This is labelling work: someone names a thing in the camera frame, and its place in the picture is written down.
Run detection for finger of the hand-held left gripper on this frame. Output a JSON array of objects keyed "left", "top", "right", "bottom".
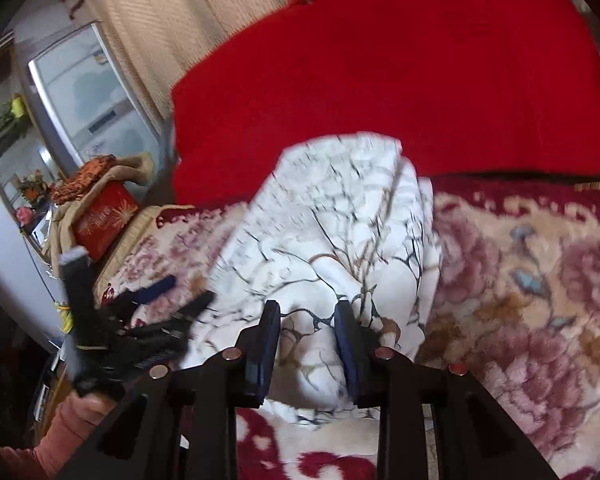
[
  {"left": 112, "top": 275, "right": 177, "bottom": 313},
  {"left": 125, "top": 290, "right": 217, "bottom": 342}
]

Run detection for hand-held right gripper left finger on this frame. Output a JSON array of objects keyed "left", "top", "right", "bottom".
[{"left": 52, "top": 300, "right": 283, "bottom": 480}]

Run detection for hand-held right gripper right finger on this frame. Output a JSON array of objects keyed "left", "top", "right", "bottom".
[{"left": 332, "top": 300, "right": 561, "bottom": 480}]

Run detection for white branch-patterned garment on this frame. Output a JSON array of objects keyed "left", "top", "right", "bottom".
[{"left": 180, "top": 132, "right": 443, "bottom": 426}]

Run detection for person's left forearm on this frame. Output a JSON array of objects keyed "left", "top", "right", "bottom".
[{"left": 0, "top": 392, "right": 116, "bottom": 480}]

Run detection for red cardboard box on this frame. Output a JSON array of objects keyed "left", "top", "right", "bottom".
[{"left": 72, "top": 182, "right": 140, "bottom": 261}]

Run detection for beige quilted cloth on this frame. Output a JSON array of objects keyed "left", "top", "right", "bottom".
[{"left": 50, "top": 152, "right": 156, "bottom": 261}]

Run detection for orange patterned cloth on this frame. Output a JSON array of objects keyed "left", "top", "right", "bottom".
[{"left": 50, "top": 155, "right": 117, "bottom": 205}]

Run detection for orange flower bouquet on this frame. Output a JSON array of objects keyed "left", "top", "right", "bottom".
[{"left": 17, "top": 170, "right": 49, "bottom": 207}]

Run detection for maroon floral plush blanket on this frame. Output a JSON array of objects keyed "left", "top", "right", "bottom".
[{"left": 92, "top": 175, "right": 600, "bottom": 480}]

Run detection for silver refrigerator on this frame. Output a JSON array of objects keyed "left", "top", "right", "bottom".
[{"left": 12, "top": 22, "right": 163, "bottom": 171}]

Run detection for green potted plants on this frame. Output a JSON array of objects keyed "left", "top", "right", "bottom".
[{"left": 0, "top": 95, "right": 28, "bottom": 142}]

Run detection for cream textured curtain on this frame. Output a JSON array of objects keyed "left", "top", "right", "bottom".
[{"left": 67, "top": 0, "right": 301, "bottom": 131}]

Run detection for red plush blanket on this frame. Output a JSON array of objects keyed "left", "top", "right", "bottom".
[{"left": 170, "top": 0, "right": 600, "bottom": 208}]

